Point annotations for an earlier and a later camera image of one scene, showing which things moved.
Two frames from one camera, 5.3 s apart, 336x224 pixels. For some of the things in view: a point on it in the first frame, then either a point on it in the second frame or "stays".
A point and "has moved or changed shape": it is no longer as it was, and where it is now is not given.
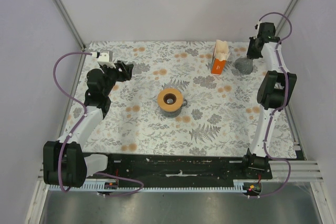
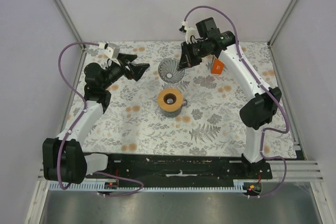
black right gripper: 250,54 to 186,61
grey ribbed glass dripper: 244,65 has moved or changed shape
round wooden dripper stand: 169,99 stays
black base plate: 183,170 stays
